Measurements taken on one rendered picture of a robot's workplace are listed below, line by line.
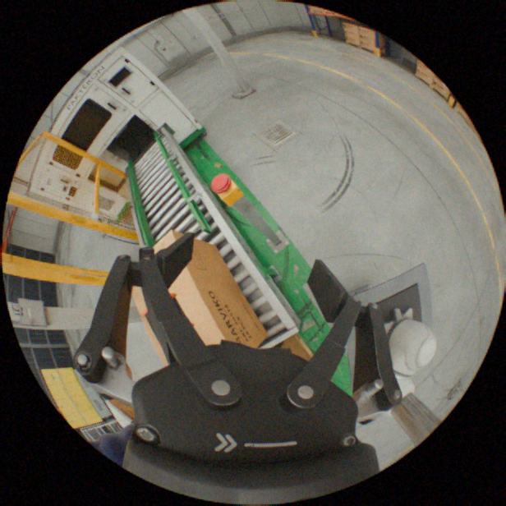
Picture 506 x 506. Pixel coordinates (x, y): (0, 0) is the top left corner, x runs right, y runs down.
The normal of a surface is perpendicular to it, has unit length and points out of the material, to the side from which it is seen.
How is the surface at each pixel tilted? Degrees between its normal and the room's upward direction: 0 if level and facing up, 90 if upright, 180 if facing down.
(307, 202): 0
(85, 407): 91
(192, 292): 0
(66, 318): 90
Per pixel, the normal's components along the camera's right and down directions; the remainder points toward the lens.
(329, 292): -0.98, -0.21
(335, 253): -0.29, -0.14
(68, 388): 0.78, -0.60
